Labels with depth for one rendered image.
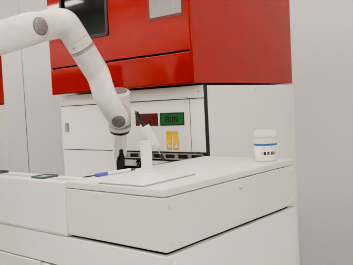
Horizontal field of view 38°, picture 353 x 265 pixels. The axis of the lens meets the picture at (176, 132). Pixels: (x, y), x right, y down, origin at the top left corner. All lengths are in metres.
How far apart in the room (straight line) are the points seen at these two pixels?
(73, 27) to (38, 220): 0.66
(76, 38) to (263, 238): 0.89
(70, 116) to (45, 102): 2.68
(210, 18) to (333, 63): 1.43
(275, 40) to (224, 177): 1.10
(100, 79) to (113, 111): 0.12
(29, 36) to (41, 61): 3.44
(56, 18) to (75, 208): 0.68
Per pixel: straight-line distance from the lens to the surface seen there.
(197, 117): 1.84
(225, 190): 1.32
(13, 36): 1.63
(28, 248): 1.58
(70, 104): 2.34
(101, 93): 1.80
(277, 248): 1.59
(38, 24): 1.63
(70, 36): 1.78
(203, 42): 1.85
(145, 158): 1.54
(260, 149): 1.58
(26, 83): 5.26
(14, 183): 1.58
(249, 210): 1.43
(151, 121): 1.98
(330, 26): 3.22
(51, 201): 1.44
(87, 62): 1.80
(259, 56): 2.17
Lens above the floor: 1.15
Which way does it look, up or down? 3 degrees down
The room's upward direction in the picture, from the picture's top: 3 degrees counter-clockwise
